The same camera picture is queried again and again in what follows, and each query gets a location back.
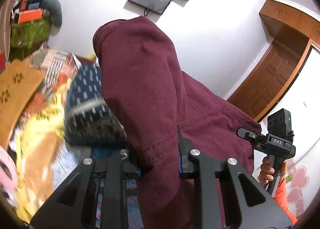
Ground wooden laptop bed table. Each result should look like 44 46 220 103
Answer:
0 60 45 149

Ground yellow orange fleece blanket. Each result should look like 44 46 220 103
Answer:
15 79 71 222

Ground brown wooden door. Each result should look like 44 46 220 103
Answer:
227 38 309 121

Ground stack of folded dark clothes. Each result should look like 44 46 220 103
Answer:
64 63 126 147

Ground green patterned storage box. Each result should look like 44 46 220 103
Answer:
10 17 52 48

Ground dark grey stuffed cushion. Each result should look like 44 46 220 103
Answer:
40 0 62 27

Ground striped red beige curtain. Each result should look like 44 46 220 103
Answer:
1 0 14 62

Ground person's right hand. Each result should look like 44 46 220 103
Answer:
258 157 287 186

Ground pink neck pillow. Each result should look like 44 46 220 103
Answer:
0 146 18 191

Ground patchwork blue bedspread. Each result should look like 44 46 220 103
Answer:
48 143 143 228

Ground orange shoe box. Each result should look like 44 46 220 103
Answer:
18 9 43 24

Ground orange sleeve right forearm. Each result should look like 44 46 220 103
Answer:
273 179 298 225

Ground wooden overhead cabinet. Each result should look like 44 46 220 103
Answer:
259 0 319 55

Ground maroon button-up shirt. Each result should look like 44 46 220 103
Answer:
93 16 261 228

